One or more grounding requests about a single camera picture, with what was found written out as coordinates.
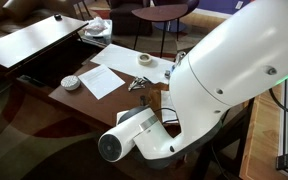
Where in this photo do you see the bunch of metal keys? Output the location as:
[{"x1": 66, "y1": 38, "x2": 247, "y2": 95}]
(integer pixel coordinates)
[{"x1": 127, "y1": 76, "x2": 148, "y2": 93}]

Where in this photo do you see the patterned area rug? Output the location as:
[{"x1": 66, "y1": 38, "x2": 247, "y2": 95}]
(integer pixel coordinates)
[{"x1": 0, "y1": 0, "x2": 225, "y2": 180}]

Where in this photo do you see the white rectangular board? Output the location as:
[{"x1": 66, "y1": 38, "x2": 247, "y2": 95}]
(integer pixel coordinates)
[{"x1": 90, "y1": 42, "x2": 176, "y2": 85}]

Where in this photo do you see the dark pen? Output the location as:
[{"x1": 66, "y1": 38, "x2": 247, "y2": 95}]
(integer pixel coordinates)
[{"x1": 142, "y1": 76, "x2": 155, "y2": 85}]

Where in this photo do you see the silver metal cylinder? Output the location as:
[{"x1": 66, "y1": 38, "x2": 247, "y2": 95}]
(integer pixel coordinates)
[{"x1": 174, "y1": 50, "x2": 188, "y2": 66}]

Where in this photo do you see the dark wood coffee table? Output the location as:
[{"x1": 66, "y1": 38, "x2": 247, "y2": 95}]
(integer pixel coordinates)
[{"x1": 5, "y1": 42, "x2": 186, "y2": 135}]

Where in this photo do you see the small metal measuring cup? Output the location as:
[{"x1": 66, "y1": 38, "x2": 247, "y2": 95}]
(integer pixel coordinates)
[{"x1": 163, "y1": 68, "x2": 172, "y2": 80}]

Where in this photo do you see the small black fob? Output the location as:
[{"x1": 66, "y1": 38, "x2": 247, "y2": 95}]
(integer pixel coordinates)
[{"x1": 139, "y1": 95, "x2": 149, "y2": 107}]

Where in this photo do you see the brown leather sofa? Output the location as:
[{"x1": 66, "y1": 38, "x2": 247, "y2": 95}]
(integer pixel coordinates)
[{"x1": 0, "y1": 0, "x2": 72, "y2": 46}]

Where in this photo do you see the dark brown armchair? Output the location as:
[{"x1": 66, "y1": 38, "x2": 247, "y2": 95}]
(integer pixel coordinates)
[{"x1": 108, "y1": 0, "x2": 154, "y2": 37}]

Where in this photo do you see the round white puck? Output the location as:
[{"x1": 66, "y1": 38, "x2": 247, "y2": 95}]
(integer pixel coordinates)
[{"x1": 60, "y1": 74, "x2": 82, "y2": 92}]

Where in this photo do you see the masking tape roll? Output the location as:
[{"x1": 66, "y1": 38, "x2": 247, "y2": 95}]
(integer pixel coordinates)
[{"x1": 136, "y1": 52, "x2": 154, "y2": 67}]

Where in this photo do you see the light wood robot bench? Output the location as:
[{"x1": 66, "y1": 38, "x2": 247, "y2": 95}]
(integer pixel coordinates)
[{"x1": 238, "y1": 82, "x2": 288, "y2": 180}]

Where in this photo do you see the raised wooden tabletop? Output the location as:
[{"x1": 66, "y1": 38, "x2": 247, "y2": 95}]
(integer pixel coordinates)
[{"x1": 0, "y1": 14, "x2": 89, "y2": 70}]

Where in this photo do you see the white wall outlet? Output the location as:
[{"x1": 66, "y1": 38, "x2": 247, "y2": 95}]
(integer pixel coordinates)
[{"x1": 235, "y1": 0, "x2": 245, "y2": 11}]

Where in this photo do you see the dark round side table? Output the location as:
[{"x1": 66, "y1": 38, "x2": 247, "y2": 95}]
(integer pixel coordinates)
[{"x1": 131, "y1": 3, "x2": 190, "y2": 59}]

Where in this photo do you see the black bench leg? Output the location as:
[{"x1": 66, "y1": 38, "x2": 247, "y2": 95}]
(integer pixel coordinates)
[{"x1": 189, "y1": 97, "x2": 255, "y2": 180}]

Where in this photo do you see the white paper slip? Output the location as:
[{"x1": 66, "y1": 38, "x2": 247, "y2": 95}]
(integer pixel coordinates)
[{"x1": 160, "y1": 90, "x2": 180, "y2": 125}]

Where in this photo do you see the white printed paper sheet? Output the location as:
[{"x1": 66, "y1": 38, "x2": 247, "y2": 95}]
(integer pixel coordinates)
[{"x1": 77, "y1": 63, "x2": 127, "y2": 101}]

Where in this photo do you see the clear plastic storage bin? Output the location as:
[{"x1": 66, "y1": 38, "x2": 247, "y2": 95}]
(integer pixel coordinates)
[{"x1": 82, "y1": 18, "x2": 114, "y2": 46}]

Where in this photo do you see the black base cable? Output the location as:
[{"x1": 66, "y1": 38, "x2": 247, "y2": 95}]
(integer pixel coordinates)
[{"x1": 268, "y1": 86, "x2": 288, "y2": 118}]

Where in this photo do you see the crumpled plastic bag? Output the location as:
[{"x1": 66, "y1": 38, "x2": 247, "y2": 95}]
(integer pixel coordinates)
[{"x1": 83, "y1": 16, "x2": 109, "y2": 35}]

